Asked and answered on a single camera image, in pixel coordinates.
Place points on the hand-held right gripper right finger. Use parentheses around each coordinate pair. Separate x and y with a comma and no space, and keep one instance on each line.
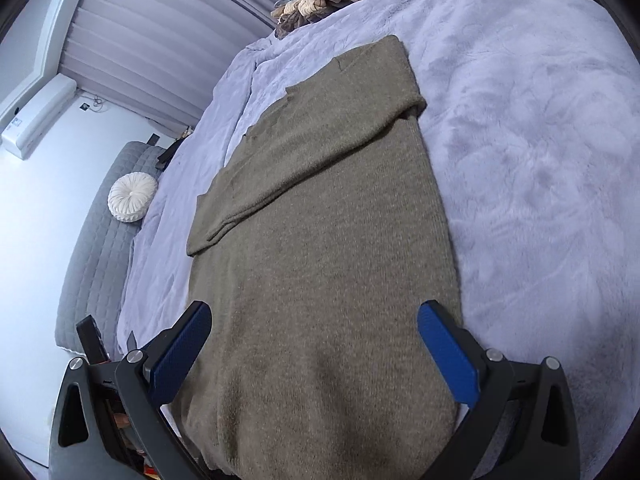
(447,355)

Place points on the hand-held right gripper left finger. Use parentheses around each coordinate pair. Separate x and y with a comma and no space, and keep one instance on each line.
(180,355)

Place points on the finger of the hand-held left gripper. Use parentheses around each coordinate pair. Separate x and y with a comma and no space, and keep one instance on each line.
(92,337)

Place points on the olive brown knit sweater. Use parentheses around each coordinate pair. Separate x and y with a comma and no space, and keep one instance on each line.
(325,260)

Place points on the grey quilted headboard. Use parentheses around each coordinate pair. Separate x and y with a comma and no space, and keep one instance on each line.
(95,260)

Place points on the round white pleated cushion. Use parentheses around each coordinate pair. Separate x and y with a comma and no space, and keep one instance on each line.
(132,196)

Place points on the flat black object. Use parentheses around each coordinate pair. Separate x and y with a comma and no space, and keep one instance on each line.
(167,155)

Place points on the lavender plush blanket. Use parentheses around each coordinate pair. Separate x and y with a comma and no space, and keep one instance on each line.
(525,160)

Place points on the white air conditioner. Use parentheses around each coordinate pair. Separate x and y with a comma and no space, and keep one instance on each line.
(35,115)

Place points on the pale grey curtains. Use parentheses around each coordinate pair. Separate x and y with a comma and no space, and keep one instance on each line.
(175,35)

